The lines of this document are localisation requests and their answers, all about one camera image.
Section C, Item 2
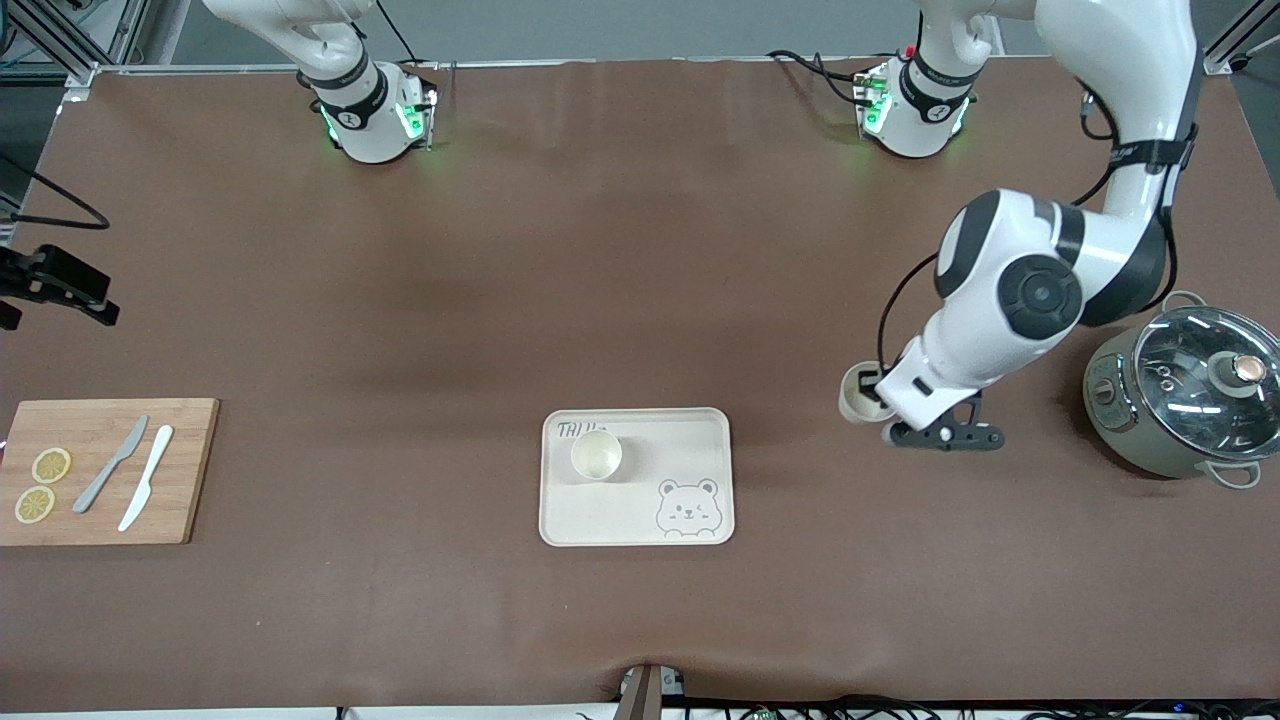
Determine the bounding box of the white plastic cup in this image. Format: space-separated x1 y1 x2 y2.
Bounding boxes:
838 360 899 427
570 430 624 484

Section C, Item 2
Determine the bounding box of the grey plastic knife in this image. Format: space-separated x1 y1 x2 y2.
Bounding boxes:
72 415 150 515

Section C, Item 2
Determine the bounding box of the white plastic knife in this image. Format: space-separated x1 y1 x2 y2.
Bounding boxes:
118 425 175 533

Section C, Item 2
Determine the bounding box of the wooden cutting board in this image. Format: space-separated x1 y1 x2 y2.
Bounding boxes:
0 398 221 547

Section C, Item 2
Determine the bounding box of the grey electric cooking pot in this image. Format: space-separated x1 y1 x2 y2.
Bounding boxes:
1082 290 1280 491

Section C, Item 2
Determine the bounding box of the cream bear print tray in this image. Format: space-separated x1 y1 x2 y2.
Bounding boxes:
539 407 736 548

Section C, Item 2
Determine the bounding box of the glass pot lid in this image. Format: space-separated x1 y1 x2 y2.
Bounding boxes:
1134 305 1280 464

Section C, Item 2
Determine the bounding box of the black left camera mount bracket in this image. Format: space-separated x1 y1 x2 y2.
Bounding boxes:
888 392 1007 454

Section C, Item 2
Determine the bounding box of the aluminium frame post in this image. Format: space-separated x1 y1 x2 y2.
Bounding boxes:
0 0 151 87
1203 0 1280 77

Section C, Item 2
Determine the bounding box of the black table edge cable bundle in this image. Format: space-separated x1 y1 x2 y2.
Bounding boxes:
660 693 1280 720

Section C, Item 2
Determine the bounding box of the black left arm base cable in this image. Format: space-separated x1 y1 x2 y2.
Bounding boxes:
767 49 873 107

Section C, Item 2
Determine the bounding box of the black arm base cable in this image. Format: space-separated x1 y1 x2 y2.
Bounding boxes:
374 0 441 71
767 49 873 107

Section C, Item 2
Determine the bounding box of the table edge camera mount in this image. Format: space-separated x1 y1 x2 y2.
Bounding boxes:
614 662 687 720

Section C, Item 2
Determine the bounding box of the black right arm base cable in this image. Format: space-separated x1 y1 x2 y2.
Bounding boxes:
374 0 441 71

